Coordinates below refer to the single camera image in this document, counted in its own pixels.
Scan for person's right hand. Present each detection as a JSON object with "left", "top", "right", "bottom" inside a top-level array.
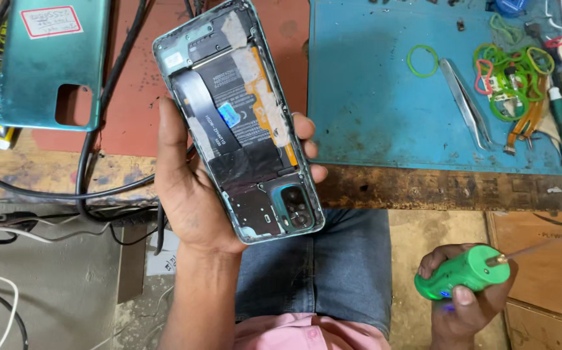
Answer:
[{"left": 416, "top": 243, "right": 520, "bottom": 350}]

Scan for person's left hand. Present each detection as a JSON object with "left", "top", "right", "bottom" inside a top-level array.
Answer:
[{"left": 154, "top": 96, "right": 329, "bottom": 255}]

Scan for green electric screwdriver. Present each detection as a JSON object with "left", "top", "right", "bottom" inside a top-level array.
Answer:
[{"left": 414, "top": 236, "right": 562, "bottom": 301}]

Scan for teal smartphone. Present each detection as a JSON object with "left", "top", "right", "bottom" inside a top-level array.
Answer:
[{"left": 152, "top": 0, "right": 326, "bottom": 245}]

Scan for white paper notes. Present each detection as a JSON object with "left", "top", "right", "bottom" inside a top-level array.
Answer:
[{"left": 145, "top": 228, "right": 181, "bottom": 277}]

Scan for plywood box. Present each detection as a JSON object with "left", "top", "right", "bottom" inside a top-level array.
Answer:
[{"left": 484, "top": 211, "right": 562, "bottom": 350}]

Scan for person's blue jeans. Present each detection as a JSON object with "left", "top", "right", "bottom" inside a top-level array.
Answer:
[{"left": 234, "top": 209, "right": 394, "bottom": 341}]

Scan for person's pink shirt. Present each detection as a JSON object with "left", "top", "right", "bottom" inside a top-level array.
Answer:
[{"left": 232, "top": 312, "right": 391, "bottom": 350}]

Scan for teal phone back cover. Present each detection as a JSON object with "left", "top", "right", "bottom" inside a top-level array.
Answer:
[{"left": 0, "top": 0, "right": 112, "bottom": 132}]

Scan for blue work mat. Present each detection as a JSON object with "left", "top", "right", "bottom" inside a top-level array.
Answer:
[{"left": 306, "top": 0, "right": 562, "bottom": 176}]

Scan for steel tweezers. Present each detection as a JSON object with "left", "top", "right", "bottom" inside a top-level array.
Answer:
[{"left": 438, "top": 58, "right": 494, "bottom": 151}]

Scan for pile of green rubber bands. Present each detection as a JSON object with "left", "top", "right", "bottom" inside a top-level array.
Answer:
[{"left": 472, "top": 42, "right": 556, "bottom": 123}]

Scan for pink rubber band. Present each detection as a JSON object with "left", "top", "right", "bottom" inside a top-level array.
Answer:
[{"left": 474, "top": 59, "right": 495, "bottom": 96}]

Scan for single green rubber band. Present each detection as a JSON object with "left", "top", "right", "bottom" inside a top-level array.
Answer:
[{"left": 406, "top": 44, "right": 440, "bottom": 79}]

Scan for thin light green rubber band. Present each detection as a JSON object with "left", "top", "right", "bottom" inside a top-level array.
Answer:
[{"left": 488, "top": 13, "right": 525, "bottom": 45}]

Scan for blue round container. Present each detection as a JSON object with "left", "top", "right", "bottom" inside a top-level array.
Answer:
[{"left": 494, "top": 0, "right": 530, "bottom": 18}]

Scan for thick black cable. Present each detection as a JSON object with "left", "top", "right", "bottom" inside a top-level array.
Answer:
[{"left": 75, "top": 0, "right": 151, "bottom": 225}]

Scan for thin black cable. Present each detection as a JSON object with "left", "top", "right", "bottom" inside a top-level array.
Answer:
[{"left": 0, "top": 164, "right": 158, "bottom": 202}]

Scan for orange flex cable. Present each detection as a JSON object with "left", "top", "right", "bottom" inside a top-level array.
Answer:
[{"left": 503, "top": 78, "right": 550, "bottom": 157}]

